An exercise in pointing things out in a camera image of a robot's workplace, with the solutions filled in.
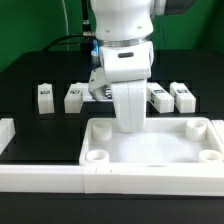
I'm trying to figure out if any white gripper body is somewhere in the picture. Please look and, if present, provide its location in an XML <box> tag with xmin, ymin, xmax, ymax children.
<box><xmin>100</xmin><ymin>41</ymin><xmax>154</xmax><ymax>132</ymax></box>

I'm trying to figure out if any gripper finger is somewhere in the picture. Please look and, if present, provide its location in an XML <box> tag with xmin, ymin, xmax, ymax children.
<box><xmin>88</xmin><ymin>68</ymin><xmax>112</xmax><ymax>100</ymax></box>

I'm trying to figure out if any white desk top tray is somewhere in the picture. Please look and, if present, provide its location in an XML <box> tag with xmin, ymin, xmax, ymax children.
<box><xmin>79</xmin><ymin>117</ymin><xmax>224</xmax><ymax>166</ymax></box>

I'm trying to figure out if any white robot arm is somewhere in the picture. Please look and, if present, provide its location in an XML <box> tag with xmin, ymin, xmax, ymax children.
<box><xmin>90</xmin><ymin>0</ymin><xmax>196</xmax><ymax>132</ymax></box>

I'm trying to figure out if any white right fence block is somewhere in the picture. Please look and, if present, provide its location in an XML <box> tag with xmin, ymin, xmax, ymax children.
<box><xmin>212</xmin><ymin>120</ymin><xmax>224</xmax><ymax>144</ymax></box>

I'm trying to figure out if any white front fence bar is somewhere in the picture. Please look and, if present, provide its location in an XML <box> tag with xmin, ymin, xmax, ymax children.
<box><xmin>0</xmin><ymin>163</ymin><xmax>224</xmax><ymax>196</ymax></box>

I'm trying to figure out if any white marker base plate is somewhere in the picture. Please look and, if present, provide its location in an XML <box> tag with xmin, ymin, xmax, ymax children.
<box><xmin>81</xmin><ymin>83</ymin><xmax>112</xmax><ymax>102</ymax></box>

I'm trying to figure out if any black cable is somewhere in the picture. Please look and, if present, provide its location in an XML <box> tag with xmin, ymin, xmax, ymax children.
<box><xmin>42</xmin><ymin>0</ymin><xmax>98</xmax><ymax>52</ymax></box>

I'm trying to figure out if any white cable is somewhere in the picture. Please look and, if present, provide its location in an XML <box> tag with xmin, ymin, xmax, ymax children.
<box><xmin>61</xmin><ymin>0</ymin><xmax>70</xmax><ymax>51</ymax></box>

